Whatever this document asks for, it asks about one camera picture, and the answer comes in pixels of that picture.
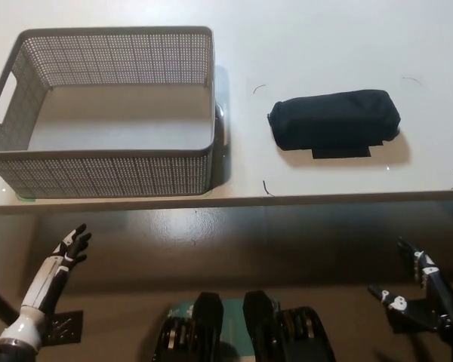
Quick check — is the black tape patch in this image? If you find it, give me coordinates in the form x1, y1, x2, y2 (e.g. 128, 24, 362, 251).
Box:
310, 143, 384, 160

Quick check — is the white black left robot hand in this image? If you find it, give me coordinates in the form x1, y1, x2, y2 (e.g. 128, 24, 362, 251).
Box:
20, 222, 93, 316

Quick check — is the black table leg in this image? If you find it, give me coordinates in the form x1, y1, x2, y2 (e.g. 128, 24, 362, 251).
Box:
0, 278, 20, 330

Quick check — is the dark right robot hand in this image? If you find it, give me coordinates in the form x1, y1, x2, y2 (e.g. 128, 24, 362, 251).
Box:
368, 235, 453, 335

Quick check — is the black fabric pencil case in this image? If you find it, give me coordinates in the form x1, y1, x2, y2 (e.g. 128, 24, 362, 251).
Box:
267, 88, 402, 152

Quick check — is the grey perforated plastic basket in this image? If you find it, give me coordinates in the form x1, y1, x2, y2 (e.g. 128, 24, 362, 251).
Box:
0, 25, 217, 200

